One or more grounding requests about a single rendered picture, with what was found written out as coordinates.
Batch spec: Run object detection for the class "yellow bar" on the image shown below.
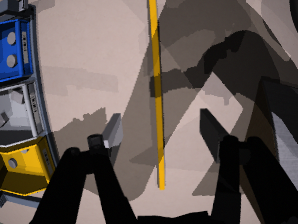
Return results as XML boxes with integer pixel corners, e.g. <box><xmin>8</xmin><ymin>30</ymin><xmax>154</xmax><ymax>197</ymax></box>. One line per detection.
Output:
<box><xmin>149</xmin><ymin>0</ymin><xmax>165</xmax><ymax>190</ymax></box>

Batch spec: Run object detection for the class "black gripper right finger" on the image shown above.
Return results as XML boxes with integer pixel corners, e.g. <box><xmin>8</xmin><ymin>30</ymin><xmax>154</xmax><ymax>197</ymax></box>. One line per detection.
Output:
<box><xmin>199</xmin><ymin>108</ymin><xmax>298</xmax><ymax>224</ymax></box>

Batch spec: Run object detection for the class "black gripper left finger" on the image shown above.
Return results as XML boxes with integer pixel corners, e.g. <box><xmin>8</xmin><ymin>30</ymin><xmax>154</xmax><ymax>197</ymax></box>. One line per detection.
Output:
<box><xmin>29</xmin><ymin>113</ymin><xmax>139</xmax><ymax>224</ymax></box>

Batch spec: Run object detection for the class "grey open bin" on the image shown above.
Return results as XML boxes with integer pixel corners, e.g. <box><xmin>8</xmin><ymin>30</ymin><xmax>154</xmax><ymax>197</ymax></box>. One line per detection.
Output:
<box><xmin>0</xmin><ymin>80</ymin><xmax>45</xmax><ymax>147</ymax></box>

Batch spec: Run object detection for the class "yellow open bin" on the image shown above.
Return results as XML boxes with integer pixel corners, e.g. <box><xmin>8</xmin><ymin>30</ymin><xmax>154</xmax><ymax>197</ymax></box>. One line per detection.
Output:
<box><xmin>0</xmin><ymin>136</ymin><xmax>55</xmax><ymax>196</ymax></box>

